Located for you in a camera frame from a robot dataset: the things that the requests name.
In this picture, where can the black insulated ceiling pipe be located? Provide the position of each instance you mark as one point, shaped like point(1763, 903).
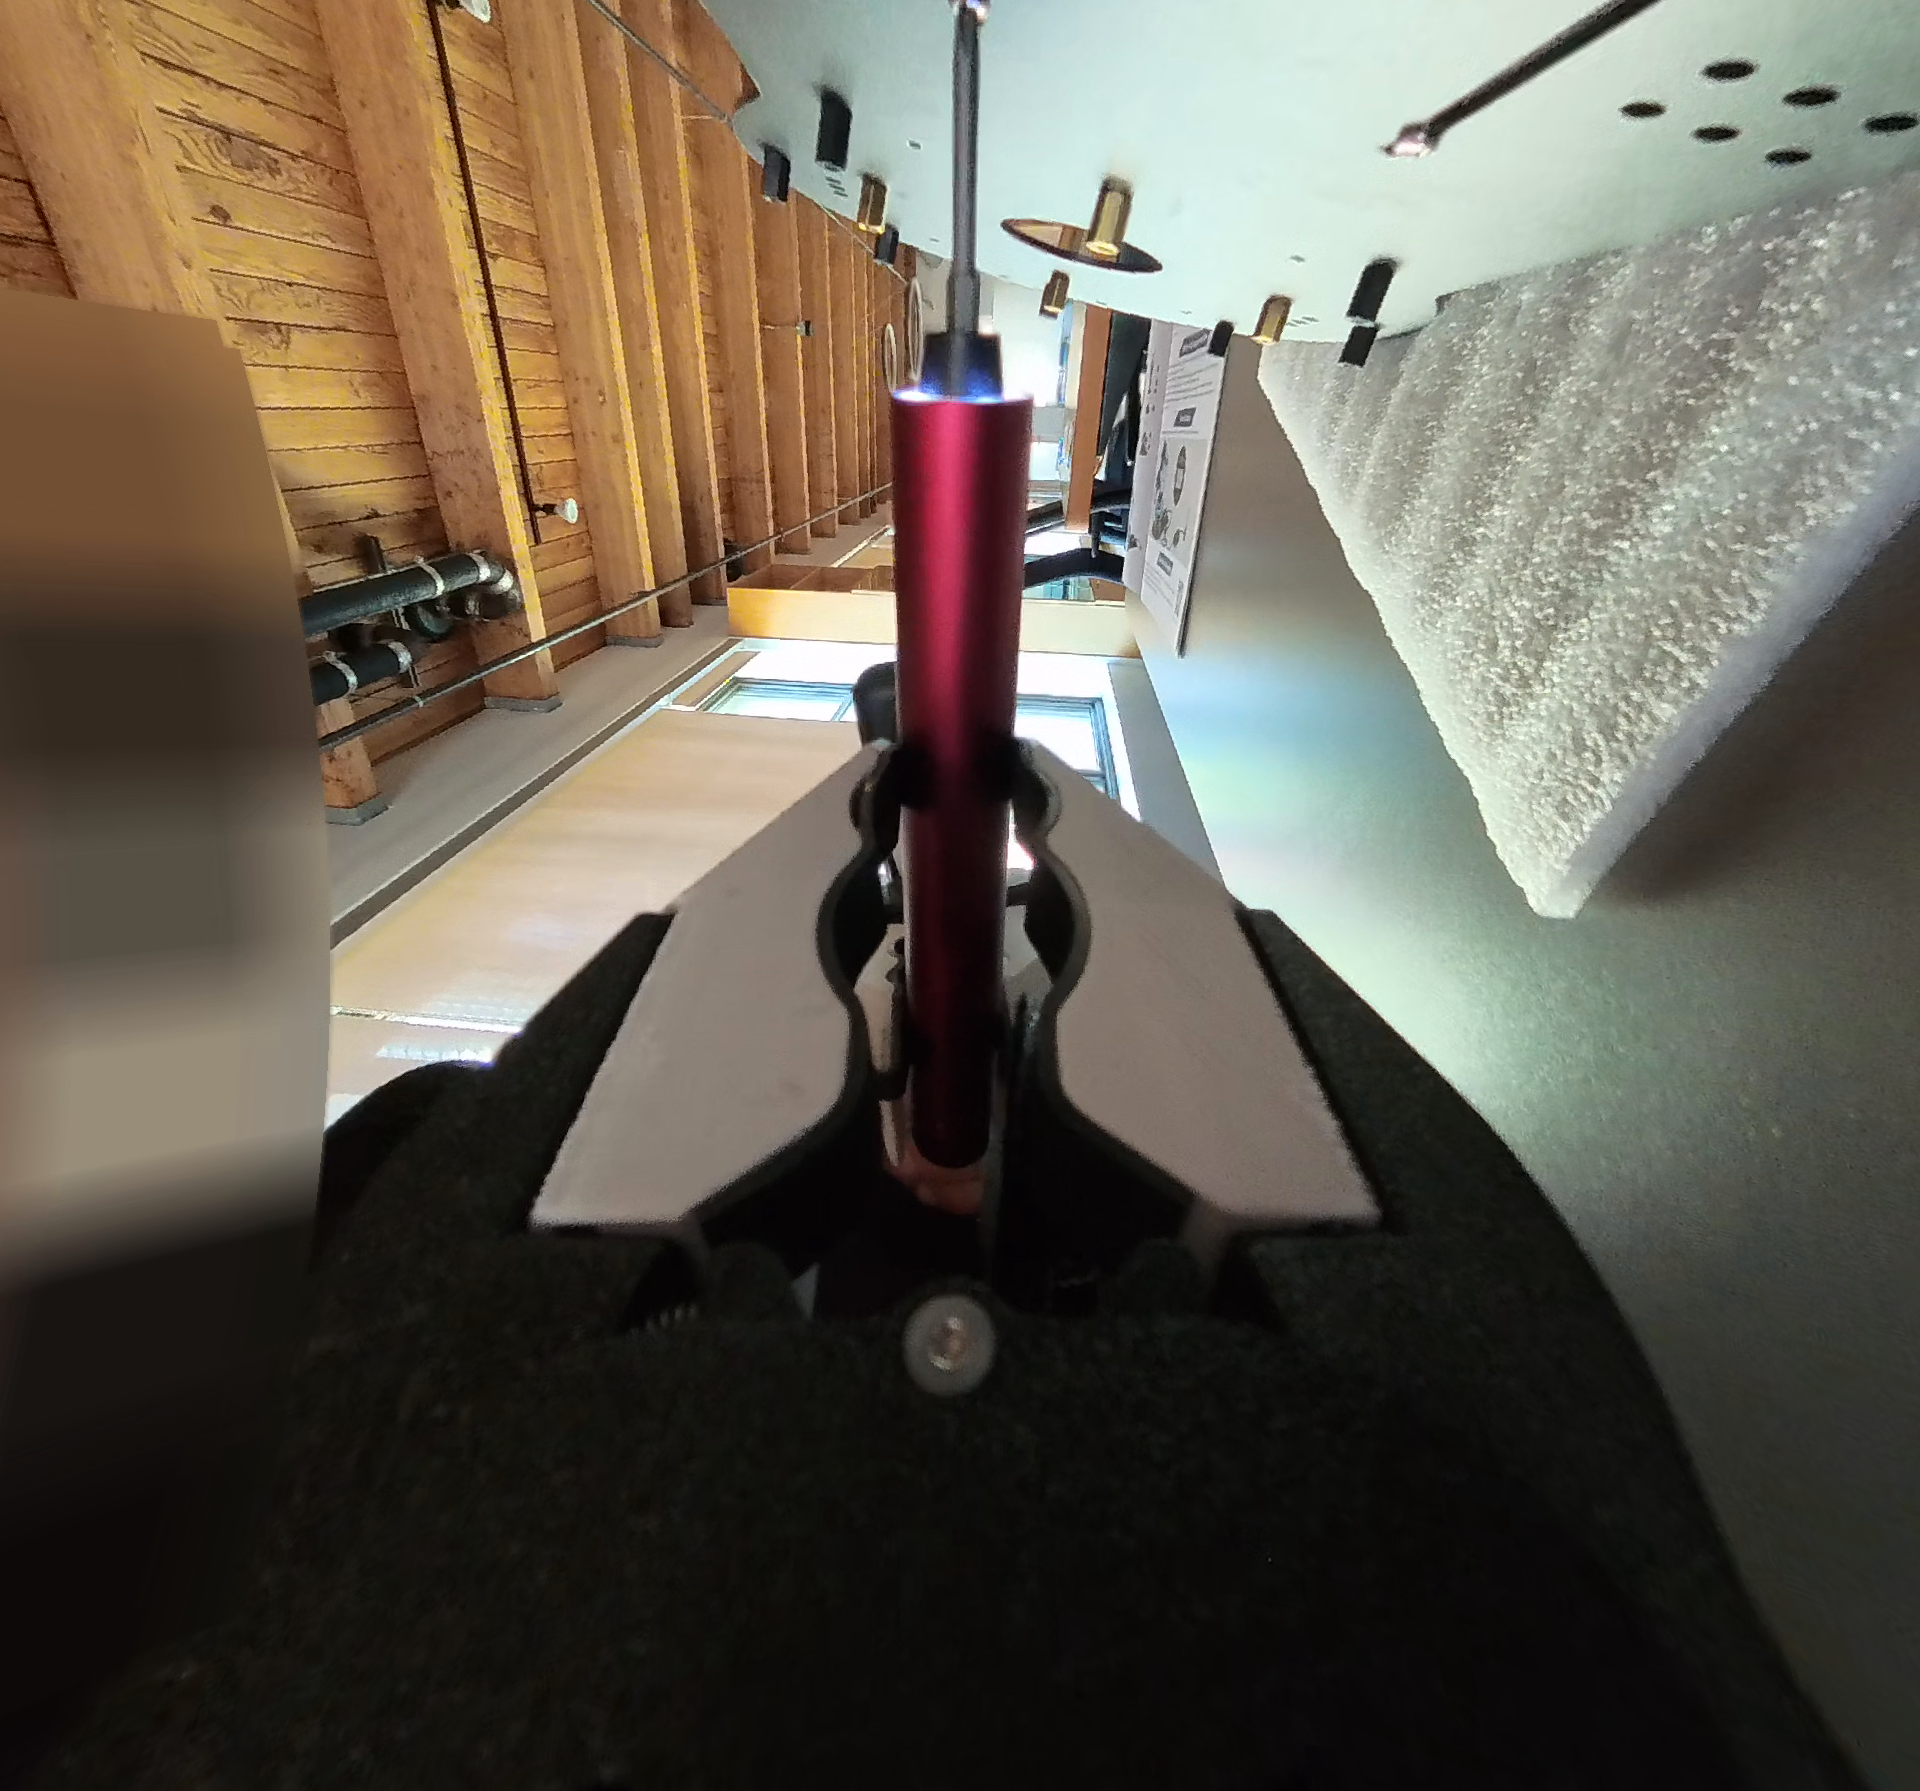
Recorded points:
point(391, 595)
point(352, 672)

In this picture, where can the red electric screwdriver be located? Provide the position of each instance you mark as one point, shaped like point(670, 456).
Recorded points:
point(961, 770)

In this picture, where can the printed instruction sheet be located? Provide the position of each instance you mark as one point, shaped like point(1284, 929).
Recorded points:
point(1184, 502)

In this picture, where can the blue hobby robot arm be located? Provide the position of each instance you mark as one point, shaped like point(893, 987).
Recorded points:
point(1274, 49)

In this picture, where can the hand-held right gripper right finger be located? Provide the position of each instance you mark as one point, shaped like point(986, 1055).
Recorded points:
point(1200, 1070)

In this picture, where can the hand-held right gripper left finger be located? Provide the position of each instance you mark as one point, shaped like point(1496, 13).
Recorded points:
point(704, 1055)

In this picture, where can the white foam sheet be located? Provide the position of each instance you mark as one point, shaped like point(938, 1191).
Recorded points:
point(1620, 548)

